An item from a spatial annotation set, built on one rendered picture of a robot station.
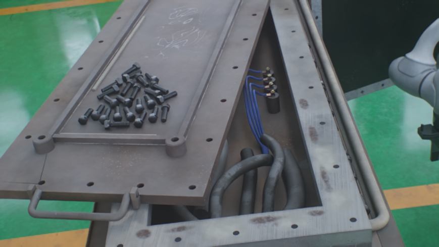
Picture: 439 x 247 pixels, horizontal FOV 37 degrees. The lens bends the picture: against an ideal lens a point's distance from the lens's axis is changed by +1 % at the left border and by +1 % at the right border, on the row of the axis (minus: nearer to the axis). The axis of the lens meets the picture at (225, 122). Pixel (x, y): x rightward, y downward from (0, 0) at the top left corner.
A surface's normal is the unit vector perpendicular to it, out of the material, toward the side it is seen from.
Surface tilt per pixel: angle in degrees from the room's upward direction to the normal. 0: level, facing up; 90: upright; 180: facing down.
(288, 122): 0
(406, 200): 0
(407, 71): 60
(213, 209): 30
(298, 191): 13
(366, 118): 0
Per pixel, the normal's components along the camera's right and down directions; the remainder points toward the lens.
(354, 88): 0.40, 0.46
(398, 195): -0.11, -0.84
